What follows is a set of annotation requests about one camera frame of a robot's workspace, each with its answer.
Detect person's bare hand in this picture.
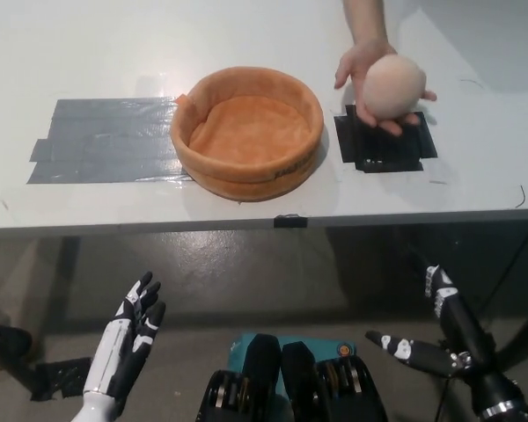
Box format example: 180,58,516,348
334,40,438,136

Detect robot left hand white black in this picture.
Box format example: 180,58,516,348
83,271,167,399

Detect robot right hand black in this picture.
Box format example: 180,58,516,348
364,264,519,413

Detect robot body black teal blocks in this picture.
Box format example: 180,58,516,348
200,332,391,422

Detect black shoe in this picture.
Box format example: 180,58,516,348
0,324,33,367

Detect peach round dumpling plush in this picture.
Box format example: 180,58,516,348
362,55,428,121

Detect grey duct tape patch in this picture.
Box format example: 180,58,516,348
26,97,195,186

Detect black floor tape patch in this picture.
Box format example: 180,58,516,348
29,356,94,402

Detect dark table leg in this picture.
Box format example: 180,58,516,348
34,236,81,353

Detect orange plush round basket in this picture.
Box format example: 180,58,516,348
170,65,326,203

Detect small black tape piece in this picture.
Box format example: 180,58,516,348
273,214,308,229

